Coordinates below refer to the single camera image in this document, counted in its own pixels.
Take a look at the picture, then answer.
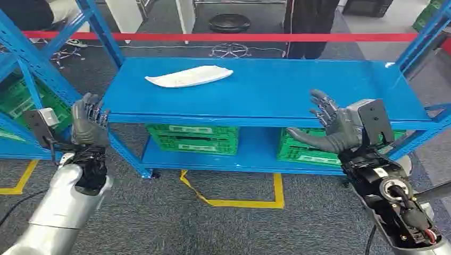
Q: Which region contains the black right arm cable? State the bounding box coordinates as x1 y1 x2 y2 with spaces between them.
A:
364 225 378 255

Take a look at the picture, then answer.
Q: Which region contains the black box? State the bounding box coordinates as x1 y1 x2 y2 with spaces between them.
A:
342 0 395 18

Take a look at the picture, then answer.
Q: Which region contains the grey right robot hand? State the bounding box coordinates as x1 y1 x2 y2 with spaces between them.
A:
286 89 364 155

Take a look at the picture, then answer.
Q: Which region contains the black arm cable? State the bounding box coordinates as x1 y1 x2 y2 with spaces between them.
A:
0 189 48 227
364 225 378 255

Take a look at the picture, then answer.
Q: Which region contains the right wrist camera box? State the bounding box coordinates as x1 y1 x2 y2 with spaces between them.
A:
347 99 395 146

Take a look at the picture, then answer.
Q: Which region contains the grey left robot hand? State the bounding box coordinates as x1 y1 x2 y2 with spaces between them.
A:
71 92 111 148

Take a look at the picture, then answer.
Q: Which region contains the silver star chair base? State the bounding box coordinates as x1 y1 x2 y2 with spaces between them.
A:
49 46 86 70
208 42 252 59

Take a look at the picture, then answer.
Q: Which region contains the white curved plastic panel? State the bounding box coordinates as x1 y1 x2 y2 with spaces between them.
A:
145 65 234 88

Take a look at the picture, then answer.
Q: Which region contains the red barrier tape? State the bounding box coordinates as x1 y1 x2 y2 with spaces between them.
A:
21 31 418 43

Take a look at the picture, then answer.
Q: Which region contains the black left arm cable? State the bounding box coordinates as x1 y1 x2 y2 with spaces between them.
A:
0 189 48 227

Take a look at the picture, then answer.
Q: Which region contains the blue steel shelf rack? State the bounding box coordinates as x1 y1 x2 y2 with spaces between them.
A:
0 7 89 161
76 0 451 180

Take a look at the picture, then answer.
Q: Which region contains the white floor cable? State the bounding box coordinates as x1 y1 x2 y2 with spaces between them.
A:
86 44 286 54

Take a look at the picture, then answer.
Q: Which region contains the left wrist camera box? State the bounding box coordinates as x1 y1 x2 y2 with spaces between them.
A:
23 108 60 149

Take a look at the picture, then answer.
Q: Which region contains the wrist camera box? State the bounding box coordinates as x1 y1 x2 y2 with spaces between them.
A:
347 99 395 146
23 108 60 149

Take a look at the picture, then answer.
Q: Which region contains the white table leg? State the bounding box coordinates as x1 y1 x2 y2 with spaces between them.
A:
175 0 197 45
105 0 144 45

